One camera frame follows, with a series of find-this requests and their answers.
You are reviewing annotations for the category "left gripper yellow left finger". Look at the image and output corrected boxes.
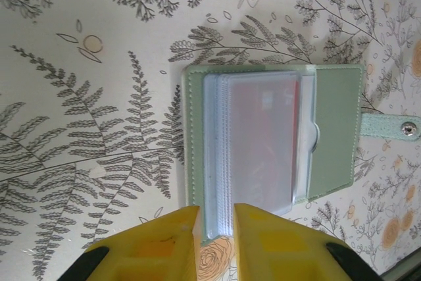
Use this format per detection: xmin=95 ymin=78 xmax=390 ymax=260
xmin=62 ymin=205 xmax=201 ymax=281

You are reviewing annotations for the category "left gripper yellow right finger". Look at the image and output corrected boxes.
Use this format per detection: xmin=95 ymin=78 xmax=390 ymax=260
xmin=233 ymin=203 xmax=384 ymax=281

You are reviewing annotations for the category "green card holder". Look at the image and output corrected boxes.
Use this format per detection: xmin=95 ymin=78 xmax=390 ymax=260
xmin=182 ymin=63 xmax=421 ymax=248

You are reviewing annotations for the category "floral table cover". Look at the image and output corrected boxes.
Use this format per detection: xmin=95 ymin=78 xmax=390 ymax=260
xmin=0 ymin=0 xmax=421 ymax=281

